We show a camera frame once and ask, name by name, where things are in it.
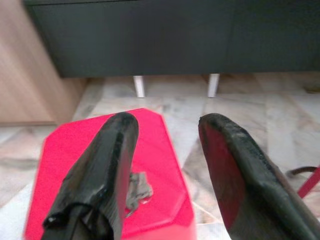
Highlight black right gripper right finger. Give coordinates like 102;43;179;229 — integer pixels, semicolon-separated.
198;112;320;240

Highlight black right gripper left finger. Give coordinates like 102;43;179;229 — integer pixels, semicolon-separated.
42;111;140;240

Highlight bunch of metal keys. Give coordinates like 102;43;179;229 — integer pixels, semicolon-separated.
124;171;154;218

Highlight black curved board foot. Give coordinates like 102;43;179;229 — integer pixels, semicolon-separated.
286;166;320;179

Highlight red-edged marble pattern board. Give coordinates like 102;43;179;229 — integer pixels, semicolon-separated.
298;163;320;200

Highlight red plastic stool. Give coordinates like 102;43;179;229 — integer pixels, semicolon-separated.
23;107;198;240

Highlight white sideboard leg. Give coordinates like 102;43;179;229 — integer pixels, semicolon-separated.
132;75;146;98
207;73;221;98

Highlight light wooden cabinet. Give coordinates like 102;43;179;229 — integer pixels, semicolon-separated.
0;0;87;126

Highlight black sideboard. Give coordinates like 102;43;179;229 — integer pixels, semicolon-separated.
23;0;320;78

